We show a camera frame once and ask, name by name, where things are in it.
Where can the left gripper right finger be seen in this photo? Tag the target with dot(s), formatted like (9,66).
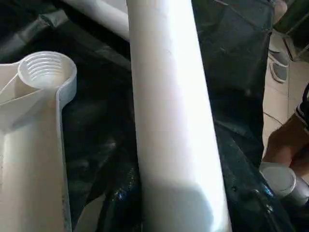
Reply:
(251,193)

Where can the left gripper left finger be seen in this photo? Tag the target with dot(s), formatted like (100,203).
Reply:
(123,203)

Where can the white plastic table leg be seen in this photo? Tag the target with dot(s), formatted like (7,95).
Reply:
(101,14)
(174,121)

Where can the white plastic table top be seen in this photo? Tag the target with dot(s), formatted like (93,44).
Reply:
(34,145)

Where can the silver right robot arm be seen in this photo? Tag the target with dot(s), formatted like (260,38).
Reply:
(285,183)

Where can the person bare leg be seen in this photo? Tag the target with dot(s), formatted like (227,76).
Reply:
(289,145)

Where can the black mat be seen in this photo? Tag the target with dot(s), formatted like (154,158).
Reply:
(96,121)

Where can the grey slipper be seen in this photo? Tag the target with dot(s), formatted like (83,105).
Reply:
(279,44)
(280,71)

